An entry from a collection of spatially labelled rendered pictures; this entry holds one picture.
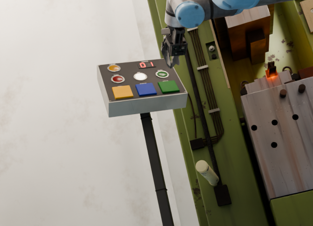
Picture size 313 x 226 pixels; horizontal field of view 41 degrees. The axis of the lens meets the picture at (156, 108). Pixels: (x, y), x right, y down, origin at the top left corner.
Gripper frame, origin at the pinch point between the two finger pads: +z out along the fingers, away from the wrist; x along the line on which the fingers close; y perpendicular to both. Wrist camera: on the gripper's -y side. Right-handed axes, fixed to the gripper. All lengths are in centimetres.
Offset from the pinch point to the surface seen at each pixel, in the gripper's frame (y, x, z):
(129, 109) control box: 6.3, -18.1, 16.1
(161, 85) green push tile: 0.3, -2.9, 10.3
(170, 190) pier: -175, 82, 308
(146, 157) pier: -217, 63, 290
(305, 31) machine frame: -16, 73, 0
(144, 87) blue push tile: -0.1, -10.4, 10.3
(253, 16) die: -22, 47, -7
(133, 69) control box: -14.7, -11.7, 11.1
